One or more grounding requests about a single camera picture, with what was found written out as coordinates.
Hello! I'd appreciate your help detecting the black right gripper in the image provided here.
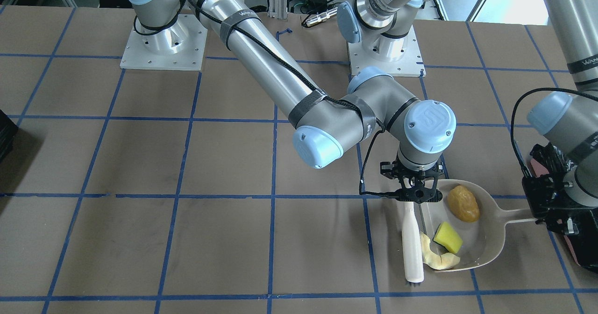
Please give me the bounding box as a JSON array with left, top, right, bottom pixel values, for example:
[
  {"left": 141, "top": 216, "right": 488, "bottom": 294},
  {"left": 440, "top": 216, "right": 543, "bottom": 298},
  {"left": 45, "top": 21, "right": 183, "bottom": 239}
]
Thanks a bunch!
[{"left": 380, "top": 160, "right": 444, "bottom": 203}]

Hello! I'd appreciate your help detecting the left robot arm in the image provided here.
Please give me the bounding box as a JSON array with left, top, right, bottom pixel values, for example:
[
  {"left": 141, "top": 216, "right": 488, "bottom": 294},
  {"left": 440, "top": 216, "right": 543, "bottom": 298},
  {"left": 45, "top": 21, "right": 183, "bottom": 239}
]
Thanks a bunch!
[{"left": 343, "top": 0, "right": 597, "bottom": 242}]

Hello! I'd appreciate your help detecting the yellow sponge piece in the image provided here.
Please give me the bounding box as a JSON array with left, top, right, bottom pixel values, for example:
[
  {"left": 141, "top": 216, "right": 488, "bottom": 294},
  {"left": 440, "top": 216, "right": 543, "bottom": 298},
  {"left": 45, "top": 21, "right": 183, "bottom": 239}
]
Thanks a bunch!
[{"left": 433, "top": 221, "right": 463, "bottom": 255}]

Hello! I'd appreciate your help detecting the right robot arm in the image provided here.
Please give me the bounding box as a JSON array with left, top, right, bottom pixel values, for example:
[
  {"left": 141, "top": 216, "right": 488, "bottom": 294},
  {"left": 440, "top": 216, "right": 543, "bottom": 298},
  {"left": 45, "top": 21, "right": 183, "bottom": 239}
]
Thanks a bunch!
[{"left": 128, "top": 0, "right": 456, "bottom": 203}]

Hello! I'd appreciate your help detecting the beige dustpan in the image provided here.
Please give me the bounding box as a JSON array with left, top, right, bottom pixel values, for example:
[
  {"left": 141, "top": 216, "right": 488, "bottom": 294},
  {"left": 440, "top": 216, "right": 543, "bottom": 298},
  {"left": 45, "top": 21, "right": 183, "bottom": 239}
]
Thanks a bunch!
[{"left": 420, "top": 178, "right": 534, "bottom": 271}]

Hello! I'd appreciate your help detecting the beige hand brush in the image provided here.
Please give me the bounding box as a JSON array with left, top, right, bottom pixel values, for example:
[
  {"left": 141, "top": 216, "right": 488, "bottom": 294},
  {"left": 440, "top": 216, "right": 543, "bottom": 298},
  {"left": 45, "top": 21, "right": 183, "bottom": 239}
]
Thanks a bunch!
[{"left": 401, "top": 201, "right": 424, "bottom": 285}]

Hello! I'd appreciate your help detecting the pale yellow peel piece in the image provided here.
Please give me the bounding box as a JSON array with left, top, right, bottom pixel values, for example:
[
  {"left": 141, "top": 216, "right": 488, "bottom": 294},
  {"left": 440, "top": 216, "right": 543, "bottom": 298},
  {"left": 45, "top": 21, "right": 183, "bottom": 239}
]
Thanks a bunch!
[{"left": 419, "top": 231, "right": 461, "bottom": 270}]

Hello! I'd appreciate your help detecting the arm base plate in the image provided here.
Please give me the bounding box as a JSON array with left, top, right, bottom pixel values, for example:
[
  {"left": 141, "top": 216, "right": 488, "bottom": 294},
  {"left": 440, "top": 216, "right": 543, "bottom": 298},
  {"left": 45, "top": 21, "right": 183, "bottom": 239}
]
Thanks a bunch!
[
  {"left": 120, "top": 14, "right": 207, "bottom": 71},
  {"left": 347, "top": 26, "right": 427, "bottom": 77}
]

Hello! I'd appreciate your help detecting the brown potato-like trash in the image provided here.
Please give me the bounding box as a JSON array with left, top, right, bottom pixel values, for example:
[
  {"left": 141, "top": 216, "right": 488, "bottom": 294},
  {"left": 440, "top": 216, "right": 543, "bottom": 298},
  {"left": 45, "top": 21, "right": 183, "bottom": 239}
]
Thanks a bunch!
[{"left": 446, "top": 186, "right": 480, "bottom": 223}]

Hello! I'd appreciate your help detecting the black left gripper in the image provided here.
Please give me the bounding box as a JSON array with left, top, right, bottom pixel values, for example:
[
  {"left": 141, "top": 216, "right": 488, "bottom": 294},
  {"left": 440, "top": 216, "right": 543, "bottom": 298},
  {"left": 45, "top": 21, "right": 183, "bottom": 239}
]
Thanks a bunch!
[{"left": 522, "top": 174, "right": 582, "bottom": 235}]

